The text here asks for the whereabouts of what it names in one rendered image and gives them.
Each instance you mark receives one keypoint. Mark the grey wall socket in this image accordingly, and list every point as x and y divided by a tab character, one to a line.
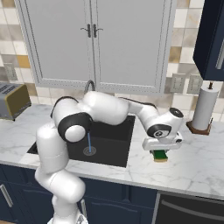
194	84
178	83
10	71

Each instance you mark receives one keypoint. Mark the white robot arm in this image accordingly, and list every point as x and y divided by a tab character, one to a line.
102	108

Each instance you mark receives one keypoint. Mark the blue water stream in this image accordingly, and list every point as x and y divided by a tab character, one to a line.
89	143

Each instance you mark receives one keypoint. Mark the black dishwasher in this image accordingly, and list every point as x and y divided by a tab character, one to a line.
189	211

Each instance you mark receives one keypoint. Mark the grey wall cupboard door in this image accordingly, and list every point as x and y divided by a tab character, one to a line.
64	40
131	43

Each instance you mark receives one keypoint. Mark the brown wooden towel holder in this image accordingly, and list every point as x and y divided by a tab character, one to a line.
201	131

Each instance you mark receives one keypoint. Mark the green and yellow sponge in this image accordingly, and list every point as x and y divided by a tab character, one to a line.
160	156

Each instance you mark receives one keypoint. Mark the navy base cupboard door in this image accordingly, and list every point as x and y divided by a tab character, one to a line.
26	204
116	208

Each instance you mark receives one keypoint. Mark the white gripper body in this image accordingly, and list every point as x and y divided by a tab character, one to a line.
163	143

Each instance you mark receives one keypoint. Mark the navy wall cupboard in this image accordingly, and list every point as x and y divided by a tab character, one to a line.
208	40

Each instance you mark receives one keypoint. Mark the grey curved tap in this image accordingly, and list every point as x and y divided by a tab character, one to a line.
88	83

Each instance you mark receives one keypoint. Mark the grey and yellow toaster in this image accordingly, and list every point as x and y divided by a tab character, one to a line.
13	100

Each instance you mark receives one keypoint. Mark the white paper towel roll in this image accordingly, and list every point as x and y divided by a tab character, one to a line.
205	108

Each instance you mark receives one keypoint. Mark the black sink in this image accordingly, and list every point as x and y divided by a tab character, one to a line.
113	145

